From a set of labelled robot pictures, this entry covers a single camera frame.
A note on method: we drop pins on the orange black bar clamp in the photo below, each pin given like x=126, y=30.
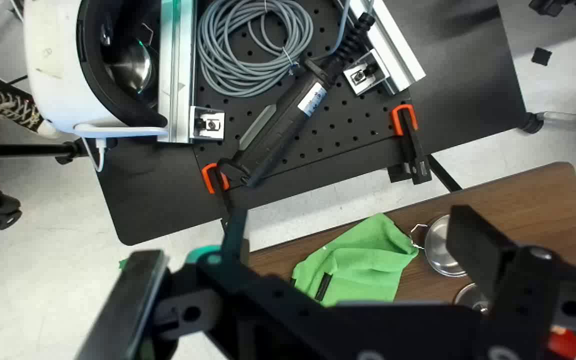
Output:
x=209, y=175
x=417, y=162

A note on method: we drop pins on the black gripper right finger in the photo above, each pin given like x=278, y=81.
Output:
x=481, y=246

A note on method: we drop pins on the steel pot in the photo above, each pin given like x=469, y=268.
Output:
x=438, y=246

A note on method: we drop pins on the black tripod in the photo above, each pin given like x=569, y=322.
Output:
x=21, y=148

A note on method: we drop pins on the black perforated mounting board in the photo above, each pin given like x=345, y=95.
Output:
x=154, y=192

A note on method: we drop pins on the black white patterned shoe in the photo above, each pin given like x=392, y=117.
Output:
x=14, y=106

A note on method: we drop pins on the green cloth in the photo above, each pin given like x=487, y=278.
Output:
x=361, y=260

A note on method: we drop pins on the aluminium rail with bracket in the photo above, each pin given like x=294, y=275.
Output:
x=179, y=67
x=395, y=46

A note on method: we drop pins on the steel pot lid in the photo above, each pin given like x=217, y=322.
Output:
x=471, y=297

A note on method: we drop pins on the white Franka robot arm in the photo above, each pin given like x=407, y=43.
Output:
x=55, y=67

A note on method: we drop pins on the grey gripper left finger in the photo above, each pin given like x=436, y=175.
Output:
x=124, y=306

